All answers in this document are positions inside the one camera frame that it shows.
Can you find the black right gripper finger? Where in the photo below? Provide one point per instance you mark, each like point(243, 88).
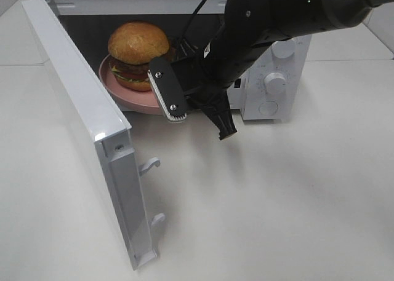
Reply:
point(167, 90)

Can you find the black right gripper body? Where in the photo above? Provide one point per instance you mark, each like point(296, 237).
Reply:
point(206, 76)

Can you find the pink round plate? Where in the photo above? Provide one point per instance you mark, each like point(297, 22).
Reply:
point(127, 99)

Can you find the burger with lettuce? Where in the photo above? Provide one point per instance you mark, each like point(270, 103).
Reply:
point(131, 47)

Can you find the round white door button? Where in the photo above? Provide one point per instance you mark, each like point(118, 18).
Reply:
point(268, 108)

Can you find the white microwave door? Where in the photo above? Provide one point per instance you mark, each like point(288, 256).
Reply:
point(100, 131)

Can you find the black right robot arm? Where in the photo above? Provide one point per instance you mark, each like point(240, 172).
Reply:
point(249, 28)

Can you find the lower white timer knob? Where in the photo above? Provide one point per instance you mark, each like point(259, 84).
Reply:
point(275, 83)

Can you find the white microwave oven body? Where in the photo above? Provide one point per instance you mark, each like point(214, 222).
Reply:
point(73, 35)

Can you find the upper white power knob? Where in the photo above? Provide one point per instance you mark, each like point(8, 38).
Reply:
point(283, 49)

